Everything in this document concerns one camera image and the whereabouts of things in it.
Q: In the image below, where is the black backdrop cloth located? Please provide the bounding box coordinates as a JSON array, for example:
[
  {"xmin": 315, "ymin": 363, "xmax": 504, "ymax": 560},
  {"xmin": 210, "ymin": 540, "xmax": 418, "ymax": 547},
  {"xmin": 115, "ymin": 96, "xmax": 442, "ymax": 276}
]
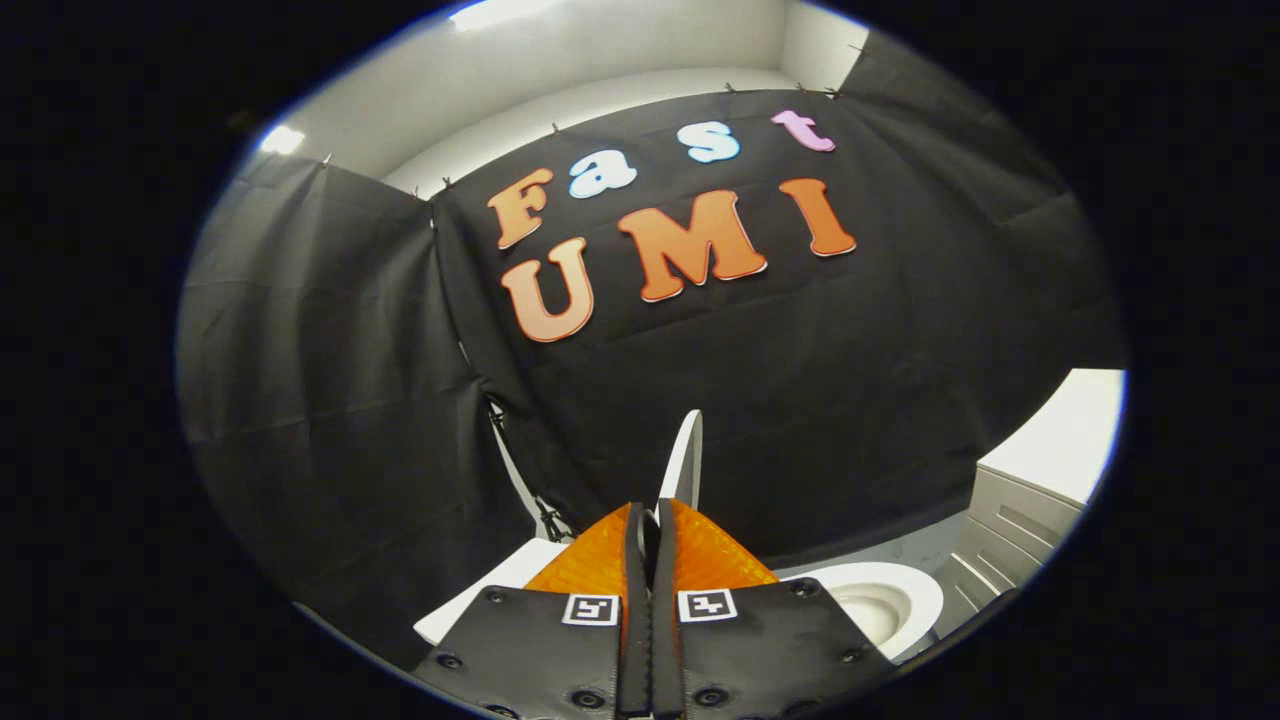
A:
[{"xmin": 177, "ymin": 30, "xmax": 1129, "ymax": 673}]

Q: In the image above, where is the large ceiling light panel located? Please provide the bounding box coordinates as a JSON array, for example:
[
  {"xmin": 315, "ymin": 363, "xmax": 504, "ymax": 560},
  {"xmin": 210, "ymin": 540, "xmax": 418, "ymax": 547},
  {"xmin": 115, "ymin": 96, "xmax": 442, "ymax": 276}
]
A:
[{"xmin": 448, "ymin": 0, "xmax": 563, "ymax": 33}]

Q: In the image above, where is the white toilet lid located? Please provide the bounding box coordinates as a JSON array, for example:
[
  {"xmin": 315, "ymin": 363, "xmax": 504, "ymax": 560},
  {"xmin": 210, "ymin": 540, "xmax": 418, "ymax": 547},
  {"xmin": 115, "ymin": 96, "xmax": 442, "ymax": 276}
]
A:
[{"xmin": 655, "ymin": 408, "xmax": 705, "ymax": 512}]

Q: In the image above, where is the white toilet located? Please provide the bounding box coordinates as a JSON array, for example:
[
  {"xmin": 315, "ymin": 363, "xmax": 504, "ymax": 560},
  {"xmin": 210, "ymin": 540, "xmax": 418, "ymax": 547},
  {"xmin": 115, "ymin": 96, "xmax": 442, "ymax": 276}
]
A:
[{"xmin": 413, "ymin": 537, "xmax": 945, "ymax": 663}]

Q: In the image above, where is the white drawer cabinet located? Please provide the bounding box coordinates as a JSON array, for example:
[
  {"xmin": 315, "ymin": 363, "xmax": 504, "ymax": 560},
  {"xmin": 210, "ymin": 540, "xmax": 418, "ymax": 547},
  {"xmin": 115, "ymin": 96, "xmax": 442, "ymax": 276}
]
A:
[{"xmin": 934, "ymin": 367, "xmax": 1129, "ymax": 643}]

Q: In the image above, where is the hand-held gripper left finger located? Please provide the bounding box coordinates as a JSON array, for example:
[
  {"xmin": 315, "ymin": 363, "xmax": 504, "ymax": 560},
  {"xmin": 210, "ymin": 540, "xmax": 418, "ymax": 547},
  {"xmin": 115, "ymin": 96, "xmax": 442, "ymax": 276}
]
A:
[{"xmin": 412, "ymin": 500, "xmax": 654, "ymax": 720}]

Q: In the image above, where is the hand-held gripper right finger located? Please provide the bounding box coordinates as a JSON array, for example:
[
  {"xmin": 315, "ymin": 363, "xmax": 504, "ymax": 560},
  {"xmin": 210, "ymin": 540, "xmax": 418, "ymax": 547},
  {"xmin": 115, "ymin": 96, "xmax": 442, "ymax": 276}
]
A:
[{"xmin": 650, "ymin": 496, "xmax": 897, "ymax": 720}]

